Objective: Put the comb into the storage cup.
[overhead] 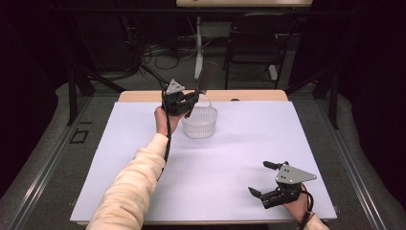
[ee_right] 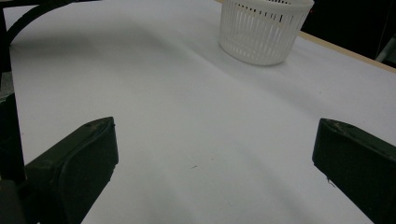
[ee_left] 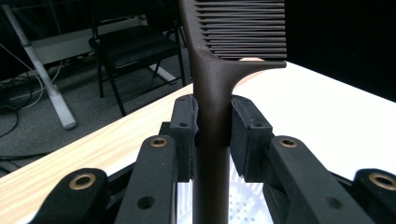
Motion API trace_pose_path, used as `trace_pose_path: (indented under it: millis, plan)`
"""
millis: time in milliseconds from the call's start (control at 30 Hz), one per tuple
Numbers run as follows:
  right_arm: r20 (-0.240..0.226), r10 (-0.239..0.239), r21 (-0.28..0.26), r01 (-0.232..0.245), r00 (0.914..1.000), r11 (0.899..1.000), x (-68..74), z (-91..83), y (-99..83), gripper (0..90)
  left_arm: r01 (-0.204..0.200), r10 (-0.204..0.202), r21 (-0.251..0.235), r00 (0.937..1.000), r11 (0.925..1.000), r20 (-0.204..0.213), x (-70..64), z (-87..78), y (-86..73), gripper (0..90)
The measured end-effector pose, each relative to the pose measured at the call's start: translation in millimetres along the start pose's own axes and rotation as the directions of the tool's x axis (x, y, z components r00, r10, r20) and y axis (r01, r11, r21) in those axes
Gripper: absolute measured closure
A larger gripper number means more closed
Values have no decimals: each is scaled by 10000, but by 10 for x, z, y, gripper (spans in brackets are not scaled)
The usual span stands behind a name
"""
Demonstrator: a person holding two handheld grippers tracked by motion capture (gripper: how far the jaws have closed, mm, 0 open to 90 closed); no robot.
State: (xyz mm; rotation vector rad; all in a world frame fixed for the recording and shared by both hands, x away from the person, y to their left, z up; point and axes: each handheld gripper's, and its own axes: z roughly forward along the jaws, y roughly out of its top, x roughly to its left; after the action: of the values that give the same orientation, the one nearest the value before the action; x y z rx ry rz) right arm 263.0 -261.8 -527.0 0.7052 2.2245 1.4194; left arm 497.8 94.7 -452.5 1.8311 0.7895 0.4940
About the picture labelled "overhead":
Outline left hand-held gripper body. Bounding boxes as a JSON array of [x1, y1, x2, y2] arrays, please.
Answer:
[[161, 79, 192, 118]]

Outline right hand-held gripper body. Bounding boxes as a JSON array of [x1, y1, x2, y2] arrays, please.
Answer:
[[259, 161, 318, 211]]

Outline white plastic basket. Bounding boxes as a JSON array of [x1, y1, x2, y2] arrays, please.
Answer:
[[181, 95, 218, 140]]

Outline person's left hand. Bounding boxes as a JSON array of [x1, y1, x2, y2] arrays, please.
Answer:
[[154, 105, 188, 137]]

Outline person's right hand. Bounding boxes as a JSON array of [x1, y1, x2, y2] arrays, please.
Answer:
[[282, 185, 312, 223]]

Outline white table mat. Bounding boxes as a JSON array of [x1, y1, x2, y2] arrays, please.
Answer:
[[69, 100, 338, 223]]

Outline white-legged wooden desk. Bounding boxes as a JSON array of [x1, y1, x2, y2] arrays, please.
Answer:
[[175, 0, 313, 82]]

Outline light wooden table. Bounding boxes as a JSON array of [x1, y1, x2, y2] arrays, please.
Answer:
[[69, 89, 339, 226]]

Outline black folding chair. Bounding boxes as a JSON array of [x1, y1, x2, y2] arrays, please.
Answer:
[[222, 12, 300, 90]]

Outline right hand-held gripper black cable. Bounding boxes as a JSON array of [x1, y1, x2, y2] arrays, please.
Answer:
[[296, 183, 316, 230]]

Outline hand-held gripper black cable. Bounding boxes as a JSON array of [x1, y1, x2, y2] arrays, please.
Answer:
[[296, 183, 316, 230], [156, 89, 172, 182]]

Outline left hand-held gripper black cable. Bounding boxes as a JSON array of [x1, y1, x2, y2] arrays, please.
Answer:
[[156, 89, 172, 182]]

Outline black floor cables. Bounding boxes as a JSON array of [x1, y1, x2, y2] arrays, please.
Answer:
[[125, 18, 199, 91]]

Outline metal floor rail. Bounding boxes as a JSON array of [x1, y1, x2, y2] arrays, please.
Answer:
[[3, 95, 97, 230], [319, 95, 389, 230]]

